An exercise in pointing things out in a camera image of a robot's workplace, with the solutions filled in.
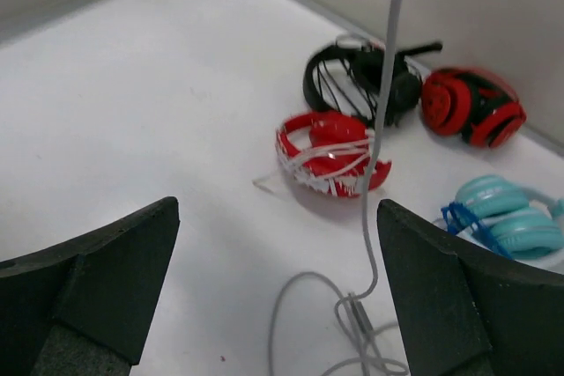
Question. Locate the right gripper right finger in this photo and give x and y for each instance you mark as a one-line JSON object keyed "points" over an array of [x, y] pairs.
{"points": [[463, 310]]}

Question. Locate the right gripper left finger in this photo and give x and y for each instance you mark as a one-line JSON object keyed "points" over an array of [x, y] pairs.
{"points": [[85, 306]]}

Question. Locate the red white headphones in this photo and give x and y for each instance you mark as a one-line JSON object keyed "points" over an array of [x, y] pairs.
{"points": [[328, 152]]}

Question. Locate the red black headphones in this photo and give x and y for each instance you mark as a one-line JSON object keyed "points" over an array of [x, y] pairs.
{"points": [[471, 104]]}

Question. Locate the black headset with cable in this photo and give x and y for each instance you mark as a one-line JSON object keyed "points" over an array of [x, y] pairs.
{"points": [[346, 76]]}

